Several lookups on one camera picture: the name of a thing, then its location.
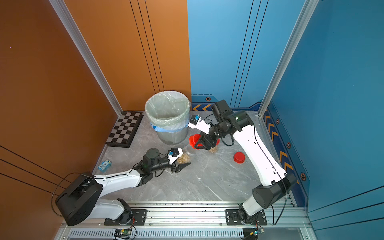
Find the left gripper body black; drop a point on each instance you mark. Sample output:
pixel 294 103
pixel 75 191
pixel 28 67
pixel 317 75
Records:
pixel 163 164

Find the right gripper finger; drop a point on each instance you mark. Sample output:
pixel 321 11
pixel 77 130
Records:
pixel 196 144
pixel 207 145

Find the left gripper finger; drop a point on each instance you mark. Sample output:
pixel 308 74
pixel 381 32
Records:
pixel 176 168
pixel 175 151

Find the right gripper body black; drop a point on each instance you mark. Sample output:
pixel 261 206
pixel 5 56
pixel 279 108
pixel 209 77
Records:
pixel 217 131

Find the red lid of front jar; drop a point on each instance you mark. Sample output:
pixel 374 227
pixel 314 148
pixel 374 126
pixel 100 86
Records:
pixel 239 157

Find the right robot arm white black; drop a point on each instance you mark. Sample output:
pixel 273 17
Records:
pixel 275 181

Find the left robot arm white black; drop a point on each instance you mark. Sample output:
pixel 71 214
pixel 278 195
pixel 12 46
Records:
pixel 83 198

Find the peanut jar back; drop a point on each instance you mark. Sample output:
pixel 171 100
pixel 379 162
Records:
pixel 214 150

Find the grey mesh trash bin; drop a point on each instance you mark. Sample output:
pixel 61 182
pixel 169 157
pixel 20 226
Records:
pixel 173 138

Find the translucent green bin liner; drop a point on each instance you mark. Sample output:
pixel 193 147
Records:
pixel 168 111

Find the black white chessboard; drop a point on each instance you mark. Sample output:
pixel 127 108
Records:
pixel 125 129

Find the small blue toy block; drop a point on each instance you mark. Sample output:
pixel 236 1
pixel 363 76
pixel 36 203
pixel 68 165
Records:
pixel 104 166

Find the left green circuit board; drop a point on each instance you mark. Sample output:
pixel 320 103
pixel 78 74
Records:
pixel 122 234

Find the green circuit board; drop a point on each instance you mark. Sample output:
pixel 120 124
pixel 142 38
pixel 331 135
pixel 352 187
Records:
pixel 122 234
pixel 256 233

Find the right green circuit board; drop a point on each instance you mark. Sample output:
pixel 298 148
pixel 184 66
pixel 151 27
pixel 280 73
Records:
pixel 256 233

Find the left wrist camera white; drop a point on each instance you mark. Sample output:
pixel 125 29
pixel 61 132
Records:
pixel 173 157

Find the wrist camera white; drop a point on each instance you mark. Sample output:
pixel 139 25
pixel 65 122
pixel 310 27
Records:
pixel 173 157
pixel 197 122

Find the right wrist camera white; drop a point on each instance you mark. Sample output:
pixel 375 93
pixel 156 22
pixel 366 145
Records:
pixel 197 122

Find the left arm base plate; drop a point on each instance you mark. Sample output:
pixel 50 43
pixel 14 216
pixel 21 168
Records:
pixel 136 218

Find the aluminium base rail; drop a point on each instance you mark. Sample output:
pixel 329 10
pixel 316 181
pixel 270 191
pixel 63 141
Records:
pixel 194 220

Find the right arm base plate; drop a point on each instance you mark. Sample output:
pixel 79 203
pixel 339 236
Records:
pixel 236 217

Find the right aluminium corner post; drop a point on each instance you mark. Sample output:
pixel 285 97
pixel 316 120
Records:
pixel 295 37

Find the aluminium corner post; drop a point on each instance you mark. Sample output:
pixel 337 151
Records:
pixel 295 37
pixel 74 32

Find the left aluminium corner post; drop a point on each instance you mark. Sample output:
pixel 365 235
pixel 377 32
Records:
pixel 74 32

